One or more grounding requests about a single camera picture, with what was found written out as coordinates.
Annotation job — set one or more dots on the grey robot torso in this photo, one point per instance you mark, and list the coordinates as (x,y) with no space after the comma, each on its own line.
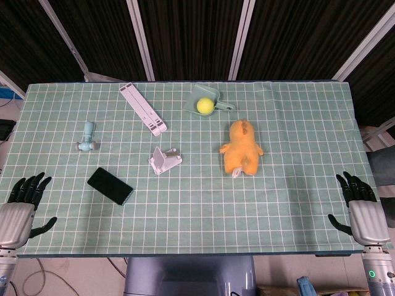
(189,276)

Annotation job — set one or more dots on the blue cloth bag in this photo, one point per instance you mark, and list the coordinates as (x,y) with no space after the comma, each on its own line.
(305,286)

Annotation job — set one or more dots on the yellow ball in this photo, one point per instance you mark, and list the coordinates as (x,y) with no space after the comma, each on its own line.
(205,106)

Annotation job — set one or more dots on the white folded laptop stand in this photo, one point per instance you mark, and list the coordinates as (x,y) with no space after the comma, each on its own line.
(143,109)

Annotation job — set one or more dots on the orange plush toy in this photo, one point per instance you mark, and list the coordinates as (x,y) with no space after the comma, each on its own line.
(242,148)

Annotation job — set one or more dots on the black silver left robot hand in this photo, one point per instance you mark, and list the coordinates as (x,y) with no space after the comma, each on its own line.
(15,220)

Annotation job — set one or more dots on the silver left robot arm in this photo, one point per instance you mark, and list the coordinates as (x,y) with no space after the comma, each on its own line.
(6,271)

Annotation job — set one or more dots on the light blue toy hammer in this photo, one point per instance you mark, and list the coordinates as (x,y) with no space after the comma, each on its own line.
(88,135)

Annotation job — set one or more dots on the white folding phone stand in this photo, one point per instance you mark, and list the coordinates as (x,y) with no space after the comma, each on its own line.
(165,161)

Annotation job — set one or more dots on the black curtain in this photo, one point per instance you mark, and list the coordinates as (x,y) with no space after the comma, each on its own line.
(197,34)

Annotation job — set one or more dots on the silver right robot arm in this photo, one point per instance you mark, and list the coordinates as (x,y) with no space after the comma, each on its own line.
(378,271)

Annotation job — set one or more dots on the black smartphone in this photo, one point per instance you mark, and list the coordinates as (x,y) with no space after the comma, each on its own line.
(110,186)

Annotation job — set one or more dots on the aluminium frame post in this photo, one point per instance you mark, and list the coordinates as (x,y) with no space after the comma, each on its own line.
(364,43)
(240,40)
(142,40)
(66,43)
(12,84)

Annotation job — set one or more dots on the aluminium frame bracket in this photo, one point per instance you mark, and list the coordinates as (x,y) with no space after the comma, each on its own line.
(378,132)

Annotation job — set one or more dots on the green plastic dustpan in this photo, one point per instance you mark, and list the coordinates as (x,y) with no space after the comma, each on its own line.
(192,97)

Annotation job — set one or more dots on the black box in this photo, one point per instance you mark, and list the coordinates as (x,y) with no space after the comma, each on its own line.
(6,129)

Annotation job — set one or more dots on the green grid tablecloth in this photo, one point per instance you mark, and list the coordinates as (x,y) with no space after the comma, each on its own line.
(197,216)

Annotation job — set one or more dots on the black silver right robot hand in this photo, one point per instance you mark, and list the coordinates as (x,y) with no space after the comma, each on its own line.
(368,222)

